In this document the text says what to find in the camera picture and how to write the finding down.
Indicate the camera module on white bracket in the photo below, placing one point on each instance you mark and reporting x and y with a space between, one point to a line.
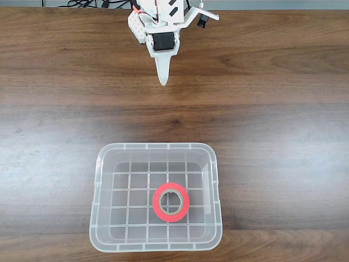
210 15

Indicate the clear plastic box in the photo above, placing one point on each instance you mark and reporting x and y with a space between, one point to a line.
109 163

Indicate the red tape roll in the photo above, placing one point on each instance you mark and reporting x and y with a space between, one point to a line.
156 207

